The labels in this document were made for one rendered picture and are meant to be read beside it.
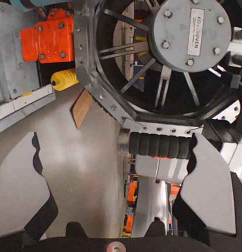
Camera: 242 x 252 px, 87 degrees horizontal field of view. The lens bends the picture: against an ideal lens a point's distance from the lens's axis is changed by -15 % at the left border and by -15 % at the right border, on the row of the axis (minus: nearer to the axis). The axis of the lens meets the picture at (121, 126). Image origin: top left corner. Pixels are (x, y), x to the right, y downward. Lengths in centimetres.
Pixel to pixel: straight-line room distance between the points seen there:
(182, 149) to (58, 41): 40
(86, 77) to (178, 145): 31
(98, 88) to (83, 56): 10
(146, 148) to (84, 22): 35
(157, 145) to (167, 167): 84
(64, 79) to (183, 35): 35
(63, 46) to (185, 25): 32
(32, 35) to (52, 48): 8
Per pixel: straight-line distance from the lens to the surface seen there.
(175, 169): 107
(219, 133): 26
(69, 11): 47
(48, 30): 49
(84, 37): 44
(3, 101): 81
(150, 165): 104
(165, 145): 22
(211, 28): 28
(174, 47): 26
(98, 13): 53
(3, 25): 75
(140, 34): 89
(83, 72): 44
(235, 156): 27
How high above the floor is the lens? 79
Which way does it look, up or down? 9 degrees down
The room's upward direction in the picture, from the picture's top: 95 degrees clockwise
